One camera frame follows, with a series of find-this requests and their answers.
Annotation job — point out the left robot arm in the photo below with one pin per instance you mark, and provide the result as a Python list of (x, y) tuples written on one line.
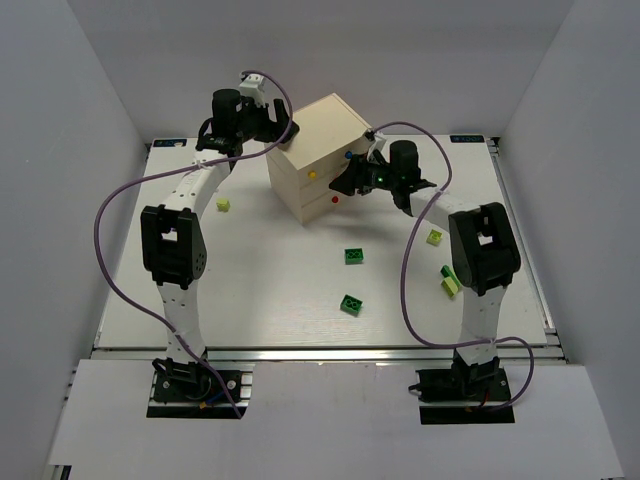
[(173, 246)]

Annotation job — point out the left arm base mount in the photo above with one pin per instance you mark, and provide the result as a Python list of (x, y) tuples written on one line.
[(191, 391)]

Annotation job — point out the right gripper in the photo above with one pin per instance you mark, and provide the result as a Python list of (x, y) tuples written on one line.
[(360, 173)]

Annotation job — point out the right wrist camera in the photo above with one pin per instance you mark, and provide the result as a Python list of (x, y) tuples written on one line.
[(377, 141)]

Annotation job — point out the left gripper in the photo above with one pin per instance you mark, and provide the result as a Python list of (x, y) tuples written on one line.
[(267, 122)]

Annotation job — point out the green lego brick near cabinet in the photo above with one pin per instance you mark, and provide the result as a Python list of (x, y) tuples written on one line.
[(353, 256)]

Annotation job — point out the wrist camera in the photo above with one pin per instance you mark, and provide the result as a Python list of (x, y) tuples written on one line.
[(377, 141), (252, 86)]

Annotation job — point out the cream drawer cabinet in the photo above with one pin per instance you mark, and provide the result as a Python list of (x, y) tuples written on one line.
[(325, 125)]

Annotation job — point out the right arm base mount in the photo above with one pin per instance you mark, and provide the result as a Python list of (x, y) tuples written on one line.
[(444, 399)]

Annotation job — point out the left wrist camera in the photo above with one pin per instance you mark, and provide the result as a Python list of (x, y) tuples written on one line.
[(252, 86)]

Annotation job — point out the green and lime lego stack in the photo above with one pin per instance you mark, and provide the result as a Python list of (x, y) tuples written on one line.
[(450, 282)]

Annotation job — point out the aluminium table rail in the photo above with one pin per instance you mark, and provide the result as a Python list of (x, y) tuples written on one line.
[(550, 353)]

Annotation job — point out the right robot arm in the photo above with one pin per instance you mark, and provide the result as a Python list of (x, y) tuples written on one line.
[(484, 257)]

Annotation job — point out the lime lego brick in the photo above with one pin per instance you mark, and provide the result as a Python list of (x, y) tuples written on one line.
[(434, 237), (223, 205)]

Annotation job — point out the green lego brick front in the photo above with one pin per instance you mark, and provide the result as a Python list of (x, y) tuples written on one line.
[(351, 305)]

